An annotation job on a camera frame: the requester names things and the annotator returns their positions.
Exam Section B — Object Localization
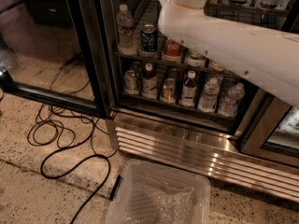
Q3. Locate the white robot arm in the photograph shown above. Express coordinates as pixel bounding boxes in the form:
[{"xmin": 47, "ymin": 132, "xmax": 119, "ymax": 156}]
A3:
[{"xmin": 158, "ymin": 0, "xmax": 299, "ymax": 107}]

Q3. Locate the blue pepsi can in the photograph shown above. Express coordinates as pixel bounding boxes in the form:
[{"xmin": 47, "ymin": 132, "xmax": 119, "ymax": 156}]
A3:
[{"xmin": 139, "ymin": 23, "xmax": 158, "ymax": 57}]

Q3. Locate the red coca-cola can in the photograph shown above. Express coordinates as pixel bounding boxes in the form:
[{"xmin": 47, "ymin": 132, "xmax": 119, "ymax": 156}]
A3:
[{"xmin": 162, "ymin": 38, "xmax": 182, "ymax": 63}]

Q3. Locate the clear water bottle middle shelf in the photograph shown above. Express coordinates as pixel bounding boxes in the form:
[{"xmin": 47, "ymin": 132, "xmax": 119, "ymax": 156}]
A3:
[{"xmin": 117, "ymin": 4, "xmax": 136, "ymax": 55}]

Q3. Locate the clear water bottle shelf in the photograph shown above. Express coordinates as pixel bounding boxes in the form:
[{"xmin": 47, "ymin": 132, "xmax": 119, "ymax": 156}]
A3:
[
  {"xmin": 198, "ymin": 77, "xmax": 220, "ymax": 113},
  {"xmin": 117, "ymin": 4, "xmax": 136, "ymax": 55}
]

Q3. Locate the orange gold can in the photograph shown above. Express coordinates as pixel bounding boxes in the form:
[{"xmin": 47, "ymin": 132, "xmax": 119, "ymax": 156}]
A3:
[{"xmin": 208, "ymin": 61, "xmax": 224, "ymax": 72}]

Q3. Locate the silver can bottom shelf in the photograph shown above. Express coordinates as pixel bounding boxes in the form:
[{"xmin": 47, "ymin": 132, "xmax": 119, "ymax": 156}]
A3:
[{"xmin": 124, "ymin": 70, "xmax": 138, "ymax": 95}]

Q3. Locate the gold can bottom shelf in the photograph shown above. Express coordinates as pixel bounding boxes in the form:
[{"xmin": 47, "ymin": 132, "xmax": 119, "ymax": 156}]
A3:
[{"xmin": 160, "ymin": 77, "xmax": 176, "ymax": 104}]

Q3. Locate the stainless steel display fridge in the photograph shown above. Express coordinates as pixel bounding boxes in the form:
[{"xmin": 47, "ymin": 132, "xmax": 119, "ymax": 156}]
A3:
[{"xmin": 86, "ymin": 0, "xmax": 299, "ymax": 202}]

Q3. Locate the clear water bottle bottom shelf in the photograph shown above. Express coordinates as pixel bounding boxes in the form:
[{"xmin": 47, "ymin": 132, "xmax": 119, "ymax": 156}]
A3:
[{"xmin": 198, "ymin": 77, "xmax": 220, "ymax": 113}]

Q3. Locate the rightmost water bottle bottom shelf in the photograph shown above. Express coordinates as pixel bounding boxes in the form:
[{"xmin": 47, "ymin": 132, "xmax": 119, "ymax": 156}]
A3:
[{"xmin": 218, "ymin": 82, "xmax": 245, "ymax": 118}]

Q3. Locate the open glass fridge door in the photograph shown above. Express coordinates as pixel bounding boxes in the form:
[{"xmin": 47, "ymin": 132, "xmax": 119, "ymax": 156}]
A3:
[{"xmin": 0, "ymin": 0, "xmax": 107, "ymax": 119}]

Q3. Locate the right glass fridge door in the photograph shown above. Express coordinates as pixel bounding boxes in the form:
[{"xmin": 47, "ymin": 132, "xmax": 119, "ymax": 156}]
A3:
[{"xmin": 241, "ymin": 95, "xmax": 299, "ymax": 168}]

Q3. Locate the dark juice bottle white cap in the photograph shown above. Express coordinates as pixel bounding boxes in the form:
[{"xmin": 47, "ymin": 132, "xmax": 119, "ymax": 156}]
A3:
[{"xmin": 142, "ymin": 63, "xmax": 157, "ymax": 99}]

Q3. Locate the brown tea bottle white cap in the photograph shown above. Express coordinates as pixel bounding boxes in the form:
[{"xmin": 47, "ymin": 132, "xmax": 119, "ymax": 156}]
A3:
[{"xmin": 179, "ymin": 70, "xmax": 197, "ymax": 106}]

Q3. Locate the dark cabinet in background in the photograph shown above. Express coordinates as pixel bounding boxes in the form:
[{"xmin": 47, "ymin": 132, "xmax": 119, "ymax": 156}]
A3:
[{"xmin": 22, "ymin": 0, "xmax": 72, "ymax": 27}]

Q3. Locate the clear plastic storage bin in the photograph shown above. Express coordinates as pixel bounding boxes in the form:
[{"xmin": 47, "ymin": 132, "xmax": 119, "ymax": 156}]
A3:
[{"xmin": 106, "ymin": 160, "xmax": 210, "ymax": 224}]

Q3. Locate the bubble wrap sheet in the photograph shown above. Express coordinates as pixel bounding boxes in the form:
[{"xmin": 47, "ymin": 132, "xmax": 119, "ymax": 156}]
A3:
[{"xmin": 121, "ymin": 175, "xmax": 196, "ymax": 224}]

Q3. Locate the black cable on floor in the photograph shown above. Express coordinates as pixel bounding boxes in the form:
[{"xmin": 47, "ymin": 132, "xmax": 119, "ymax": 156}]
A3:
[{"xmin": 26, "ymin": 53, "xmax": 118, "ymax": 224}]

